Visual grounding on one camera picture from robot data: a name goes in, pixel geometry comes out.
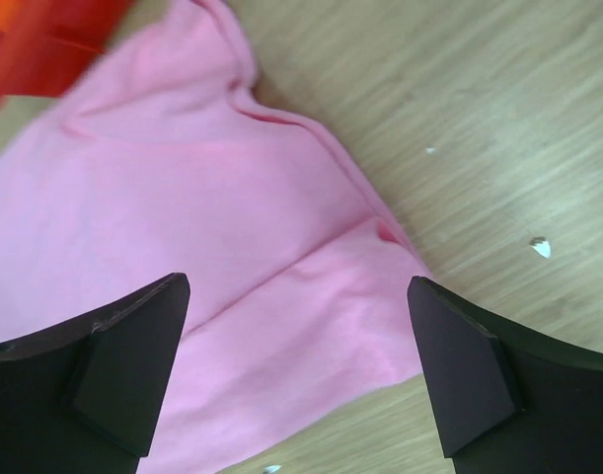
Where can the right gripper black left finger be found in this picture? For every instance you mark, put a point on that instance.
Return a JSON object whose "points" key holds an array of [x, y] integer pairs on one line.
{"points": [[85, 395]]}

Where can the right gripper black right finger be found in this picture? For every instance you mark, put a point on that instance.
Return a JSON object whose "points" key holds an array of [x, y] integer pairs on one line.
{"points": [[506, 398]]}

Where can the white paper scrap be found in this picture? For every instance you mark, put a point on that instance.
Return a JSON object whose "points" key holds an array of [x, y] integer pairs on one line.
{"points": [[542, 247]]}

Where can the pink t-shirt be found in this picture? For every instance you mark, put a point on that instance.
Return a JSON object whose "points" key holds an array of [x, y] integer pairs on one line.
{"points": [[160, 160]]}

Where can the red plastic bin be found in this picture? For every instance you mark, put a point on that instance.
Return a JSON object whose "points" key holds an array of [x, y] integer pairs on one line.
{"points": [[49, 44]]}

